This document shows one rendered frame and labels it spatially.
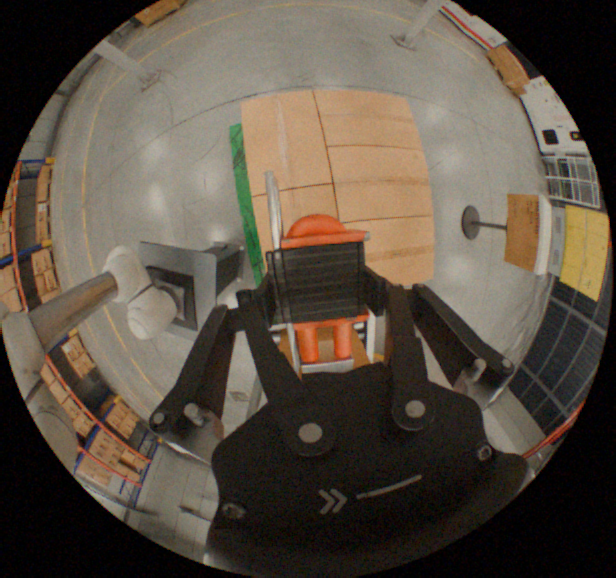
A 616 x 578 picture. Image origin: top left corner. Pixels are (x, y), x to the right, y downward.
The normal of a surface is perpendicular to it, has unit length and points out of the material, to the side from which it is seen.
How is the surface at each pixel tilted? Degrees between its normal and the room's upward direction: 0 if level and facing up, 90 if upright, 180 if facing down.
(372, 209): 0
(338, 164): 0
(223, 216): 0
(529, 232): 90
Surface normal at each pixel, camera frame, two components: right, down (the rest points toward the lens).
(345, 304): 0.03, 0.29
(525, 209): -1.00, 0.03
